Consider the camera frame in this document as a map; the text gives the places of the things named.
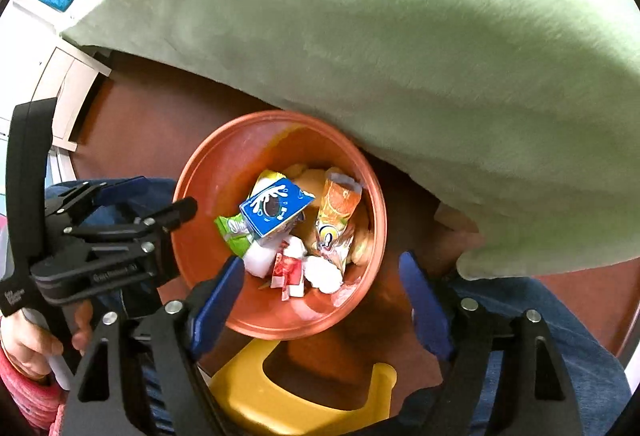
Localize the person's right leg in jeans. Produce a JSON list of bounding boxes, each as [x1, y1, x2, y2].
[[395, 276, 633, 436]]

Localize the person's left forearm pink sleeve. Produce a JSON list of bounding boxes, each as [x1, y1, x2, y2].
[[0, 346, 68, 432]]

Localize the white tissue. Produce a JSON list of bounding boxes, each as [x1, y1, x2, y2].
[[304, 255, 345, 294]]

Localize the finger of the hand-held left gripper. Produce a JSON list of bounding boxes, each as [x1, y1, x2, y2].
[[31, 197, 198, 319], [46, 176, 176, 229]]

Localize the orange juice pouch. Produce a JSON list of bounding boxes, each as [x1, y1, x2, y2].
[[314, 167, 363, 274]]

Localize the green snack wrapper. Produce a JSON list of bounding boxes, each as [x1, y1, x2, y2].
[[214, 213, 256, 258]]

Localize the person's left leg in jeans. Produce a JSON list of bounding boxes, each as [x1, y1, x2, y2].
[[45, 177, 177, 436]]

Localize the red white wrapper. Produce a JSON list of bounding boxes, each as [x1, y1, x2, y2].
[[270, 236, 307, 301]]

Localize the person's left hand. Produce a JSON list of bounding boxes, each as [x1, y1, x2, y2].
[[0, 299, 96, 382]]

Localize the yellow plastic container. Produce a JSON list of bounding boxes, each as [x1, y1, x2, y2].
[[209, 338, 398, 436]]

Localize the orange plush toy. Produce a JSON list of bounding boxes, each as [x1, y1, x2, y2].
[[291, 163, 332, 198]]

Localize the orange plastic bucket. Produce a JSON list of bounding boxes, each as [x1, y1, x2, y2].
[[171, 110, 388, 341]]

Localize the person's leg in jeans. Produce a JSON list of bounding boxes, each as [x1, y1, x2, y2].
[[395, 276, 633, 436], [45, 177, 177, 436]]

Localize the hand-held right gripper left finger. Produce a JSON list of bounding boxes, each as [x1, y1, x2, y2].
[[61, 256, 246, 436]]

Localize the blue white milk carton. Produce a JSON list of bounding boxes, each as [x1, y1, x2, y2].
[[239, 177, 316, 239]]

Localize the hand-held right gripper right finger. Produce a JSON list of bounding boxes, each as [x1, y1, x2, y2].
[[399, 251, 585, 436]]

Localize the green blanket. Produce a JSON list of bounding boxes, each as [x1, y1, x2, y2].
[[60, 0, 640, 282]]

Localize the white cabinet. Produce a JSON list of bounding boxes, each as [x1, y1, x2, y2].
[[10, 1, 112, 182]]

